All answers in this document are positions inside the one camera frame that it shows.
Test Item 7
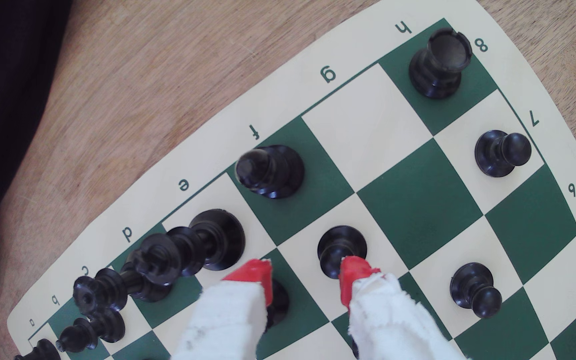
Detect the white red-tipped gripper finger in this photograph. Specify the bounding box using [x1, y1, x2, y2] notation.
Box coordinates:
[339, 256, 469, 360]
[170, 259, 274, 360]

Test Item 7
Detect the black pawn chess piece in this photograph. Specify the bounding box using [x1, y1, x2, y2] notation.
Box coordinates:
[449, 262, 504, 320]
[317, 225, 368, 280]
[474, 130, 533, 179]

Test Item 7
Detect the black knight chess piece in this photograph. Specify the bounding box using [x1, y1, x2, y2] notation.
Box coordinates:
[265, 280, 291, 331]

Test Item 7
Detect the black king chess piece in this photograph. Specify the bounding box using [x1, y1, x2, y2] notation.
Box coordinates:
[127, 208, 246, 287]

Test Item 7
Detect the green and cream chess mat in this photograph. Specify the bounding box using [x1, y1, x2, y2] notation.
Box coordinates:
[7, 0, 576, 360]

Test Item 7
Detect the black queen chess piece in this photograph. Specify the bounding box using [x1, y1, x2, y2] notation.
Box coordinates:
[72, 267, 174, 316]

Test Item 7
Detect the black bishop chess piece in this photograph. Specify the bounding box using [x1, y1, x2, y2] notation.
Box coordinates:
[234, 145, 305, 200]
[55, 307, 126, 353]

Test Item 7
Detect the black rook chess piece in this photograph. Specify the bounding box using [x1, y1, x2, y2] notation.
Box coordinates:
[14, 338, 62, 360]
[408, 27, 474, 100]

